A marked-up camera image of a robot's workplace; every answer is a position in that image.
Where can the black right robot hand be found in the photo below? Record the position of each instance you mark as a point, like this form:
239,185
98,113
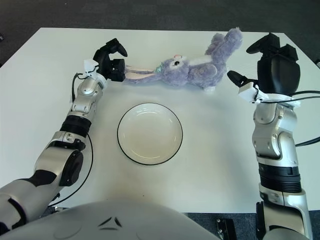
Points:
280,72

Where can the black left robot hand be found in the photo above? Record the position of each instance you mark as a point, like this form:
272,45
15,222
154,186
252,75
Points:
115,72

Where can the purple plush bunny doll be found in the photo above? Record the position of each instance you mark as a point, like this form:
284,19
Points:
175,75

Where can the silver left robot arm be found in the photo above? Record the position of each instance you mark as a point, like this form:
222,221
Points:
85,92

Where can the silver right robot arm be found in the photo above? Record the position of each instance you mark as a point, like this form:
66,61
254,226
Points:
272,125

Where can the white plate with black rim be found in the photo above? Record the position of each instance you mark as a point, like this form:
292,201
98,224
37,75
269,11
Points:
150,135

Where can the small grey white object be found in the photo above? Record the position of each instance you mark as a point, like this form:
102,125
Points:
317,63

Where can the grey robot torso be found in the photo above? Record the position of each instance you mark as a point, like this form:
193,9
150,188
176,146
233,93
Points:
112,222

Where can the black metal bracket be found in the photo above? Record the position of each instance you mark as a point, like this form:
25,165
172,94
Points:
226,228

